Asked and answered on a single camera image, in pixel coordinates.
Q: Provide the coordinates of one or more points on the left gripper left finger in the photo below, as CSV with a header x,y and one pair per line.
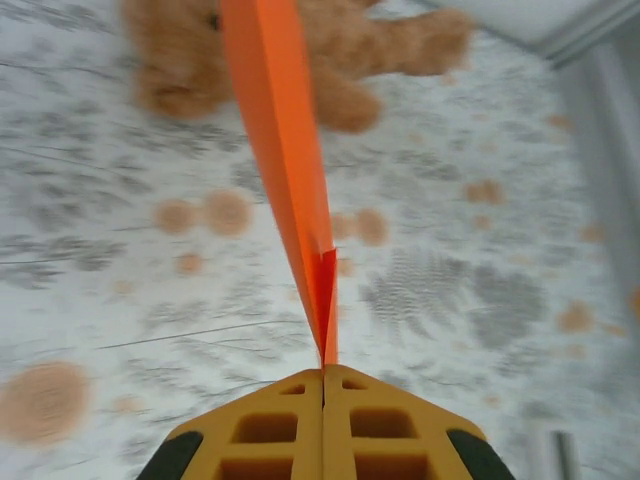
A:
x,y
260,430

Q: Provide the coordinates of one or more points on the brown teddy bear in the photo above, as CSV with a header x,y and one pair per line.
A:
x,y
170,65

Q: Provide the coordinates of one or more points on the aluminium frame rail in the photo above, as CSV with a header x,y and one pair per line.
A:
x,y
600,200

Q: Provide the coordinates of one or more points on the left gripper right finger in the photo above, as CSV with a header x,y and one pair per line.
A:
x,y
400,435

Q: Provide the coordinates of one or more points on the aluminium frame post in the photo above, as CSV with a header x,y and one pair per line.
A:
x,y
600,30

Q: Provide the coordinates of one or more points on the orange paper sheet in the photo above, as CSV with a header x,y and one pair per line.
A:
x,y
280,150

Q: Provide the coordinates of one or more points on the floral print tablecloth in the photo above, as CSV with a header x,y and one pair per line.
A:
x,y
150,300

